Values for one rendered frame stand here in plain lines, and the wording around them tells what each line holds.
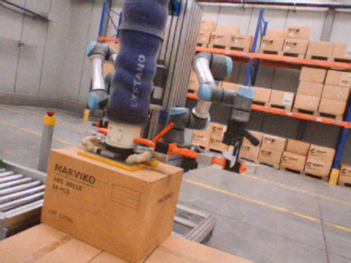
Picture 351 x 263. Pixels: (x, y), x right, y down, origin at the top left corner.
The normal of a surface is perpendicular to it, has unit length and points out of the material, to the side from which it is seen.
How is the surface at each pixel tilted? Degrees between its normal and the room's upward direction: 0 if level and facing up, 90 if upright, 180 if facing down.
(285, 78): 90
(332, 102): 88
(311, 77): 91
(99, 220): 90
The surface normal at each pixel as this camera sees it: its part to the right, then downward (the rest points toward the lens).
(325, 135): -0.41, 0.04
